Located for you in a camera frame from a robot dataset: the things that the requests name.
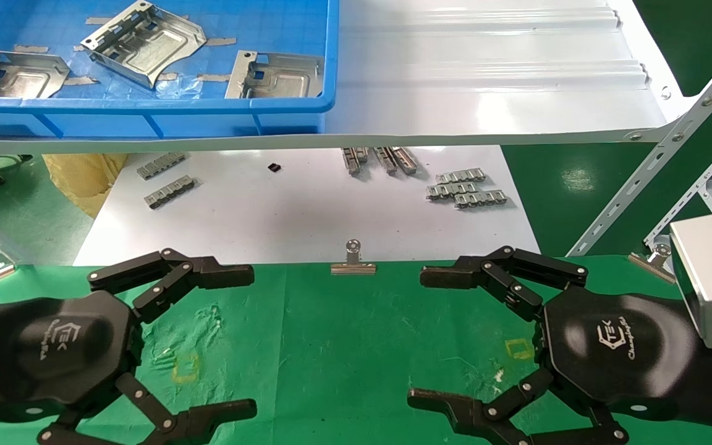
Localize green table cloth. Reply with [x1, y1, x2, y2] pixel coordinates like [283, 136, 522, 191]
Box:
[0, 255, 712, 445]

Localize white shelf board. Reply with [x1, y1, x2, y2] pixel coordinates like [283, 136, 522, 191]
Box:
[0, 0, 700, 155]

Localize clear plastic film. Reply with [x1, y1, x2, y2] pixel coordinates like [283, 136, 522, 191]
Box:
[157, 79, 208, 100]

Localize grey metal connector strip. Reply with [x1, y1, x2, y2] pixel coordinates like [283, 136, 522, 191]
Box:
[137, 152, 187, 180]
[454, 190, 508, 209]
[426, 181, 479, 201]
[144, 176, 197, 210]
[435, 167, 486, 184]

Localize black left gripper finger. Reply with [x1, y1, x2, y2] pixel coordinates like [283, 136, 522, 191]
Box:
[88, 248, 255, 323]

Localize yellow plastic bag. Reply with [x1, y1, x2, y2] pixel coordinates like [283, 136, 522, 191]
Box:
[42, 153, 129, 219]

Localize stamped sheet metal bracket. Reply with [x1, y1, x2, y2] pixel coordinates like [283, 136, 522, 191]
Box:
[0, 48, 71, 100]
[225, 51, 324, 100]
[80, 0, 207, 89]

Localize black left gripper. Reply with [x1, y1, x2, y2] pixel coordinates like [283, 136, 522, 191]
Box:
[0, 290, 258, 445]

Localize white perforated shelf post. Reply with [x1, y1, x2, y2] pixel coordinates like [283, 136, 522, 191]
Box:
[566, 31, 712, 257]

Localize white perforated shelf brace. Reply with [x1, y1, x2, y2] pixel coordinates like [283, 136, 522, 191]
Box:
[643, 121, 712, 248]

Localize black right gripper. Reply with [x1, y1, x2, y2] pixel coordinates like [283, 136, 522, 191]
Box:
[407, 245, 712, 445]

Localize blue plastic bin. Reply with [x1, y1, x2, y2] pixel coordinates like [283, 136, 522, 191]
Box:
[0, 0, 339, 140]

